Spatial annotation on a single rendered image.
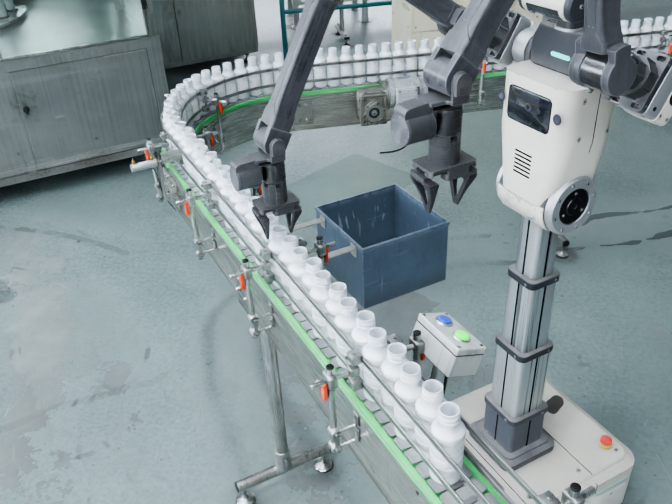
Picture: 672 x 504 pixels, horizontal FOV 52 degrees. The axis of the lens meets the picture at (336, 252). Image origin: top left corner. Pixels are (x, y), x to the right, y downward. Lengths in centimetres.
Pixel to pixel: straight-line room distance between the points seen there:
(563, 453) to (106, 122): 347
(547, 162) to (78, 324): 251
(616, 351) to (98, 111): 335
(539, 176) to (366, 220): 82
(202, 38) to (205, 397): 445
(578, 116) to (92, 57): 348
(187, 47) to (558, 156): 541
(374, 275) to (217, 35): 501
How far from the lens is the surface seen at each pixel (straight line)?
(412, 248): 211
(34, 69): 459
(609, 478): 242
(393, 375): 133
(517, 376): 212
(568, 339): 327
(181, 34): 675
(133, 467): 279
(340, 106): 317
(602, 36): 142
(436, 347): 144
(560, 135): 166
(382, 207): 238
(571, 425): 251
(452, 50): 120
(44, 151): 475
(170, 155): 242
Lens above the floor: 202
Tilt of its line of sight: 32 degrees down
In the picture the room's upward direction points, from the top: 3 degrees counter-clockwise
